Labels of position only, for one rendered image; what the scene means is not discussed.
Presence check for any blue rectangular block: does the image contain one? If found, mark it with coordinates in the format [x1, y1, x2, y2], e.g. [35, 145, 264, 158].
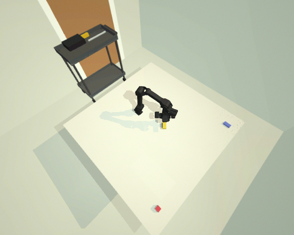
[223, 121, 231, 128]

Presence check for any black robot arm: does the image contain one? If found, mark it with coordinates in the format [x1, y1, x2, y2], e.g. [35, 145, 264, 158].
[134, 86, 178, 122]

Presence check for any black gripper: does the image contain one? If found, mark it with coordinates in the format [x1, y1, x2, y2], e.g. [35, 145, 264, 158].
[155, 112, 175, 119]

